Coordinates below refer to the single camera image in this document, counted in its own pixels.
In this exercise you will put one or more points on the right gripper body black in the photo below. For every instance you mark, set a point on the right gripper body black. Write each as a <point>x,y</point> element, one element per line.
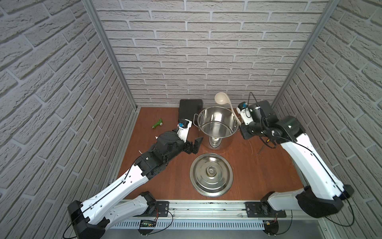
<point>251,130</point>

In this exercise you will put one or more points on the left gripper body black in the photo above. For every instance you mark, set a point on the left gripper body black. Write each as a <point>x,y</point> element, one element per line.
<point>189,146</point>

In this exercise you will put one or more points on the stainless steel pot lid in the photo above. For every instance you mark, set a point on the stainless steel pot lid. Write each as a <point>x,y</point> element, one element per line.
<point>211,175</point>

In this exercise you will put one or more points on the cream plastic ladle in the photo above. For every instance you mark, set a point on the cream plastic ladle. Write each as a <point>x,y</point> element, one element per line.
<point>222,98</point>

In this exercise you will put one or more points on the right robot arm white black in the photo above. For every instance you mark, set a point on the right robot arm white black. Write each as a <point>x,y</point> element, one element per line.
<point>325,193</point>

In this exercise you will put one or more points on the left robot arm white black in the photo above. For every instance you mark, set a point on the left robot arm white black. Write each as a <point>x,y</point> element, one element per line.
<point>92,217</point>

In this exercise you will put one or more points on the stainless steel stock pot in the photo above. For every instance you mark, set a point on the stainless steel stock pot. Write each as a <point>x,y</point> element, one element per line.
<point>216,125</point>

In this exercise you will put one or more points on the black plastic tool case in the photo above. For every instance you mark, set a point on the black plastic tool case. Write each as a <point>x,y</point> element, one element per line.
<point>189,107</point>

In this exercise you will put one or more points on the green plastic tap fitting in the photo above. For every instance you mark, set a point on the green plastic tap fitting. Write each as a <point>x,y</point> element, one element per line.
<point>158,123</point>

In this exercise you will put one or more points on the small green circuit board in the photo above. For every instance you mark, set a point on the small green circuit board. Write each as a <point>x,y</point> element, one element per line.
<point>147,224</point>

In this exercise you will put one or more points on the right black connector board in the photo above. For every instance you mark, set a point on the right black connector board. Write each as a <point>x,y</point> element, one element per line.
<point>271,228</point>

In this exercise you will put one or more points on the white ventilation grille strip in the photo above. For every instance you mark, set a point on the white ventilation grille strip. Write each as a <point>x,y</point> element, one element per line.
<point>178,224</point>

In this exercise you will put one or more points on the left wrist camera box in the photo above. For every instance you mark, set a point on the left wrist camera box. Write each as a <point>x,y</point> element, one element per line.
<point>183,128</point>

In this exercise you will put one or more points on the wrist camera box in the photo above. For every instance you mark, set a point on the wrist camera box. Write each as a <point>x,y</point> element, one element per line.
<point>257,112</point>
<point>183,128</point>

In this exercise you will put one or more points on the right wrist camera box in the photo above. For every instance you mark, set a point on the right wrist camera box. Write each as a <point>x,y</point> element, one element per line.
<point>257,112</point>

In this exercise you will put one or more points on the aluminium front rail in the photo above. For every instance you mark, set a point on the aluminium front rail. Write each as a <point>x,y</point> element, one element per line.
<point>222,210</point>

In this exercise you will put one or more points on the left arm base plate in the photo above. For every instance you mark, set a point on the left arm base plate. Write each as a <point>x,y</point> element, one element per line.
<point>160,209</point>

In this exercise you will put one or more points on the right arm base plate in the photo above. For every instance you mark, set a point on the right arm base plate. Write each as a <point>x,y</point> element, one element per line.
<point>257,209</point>

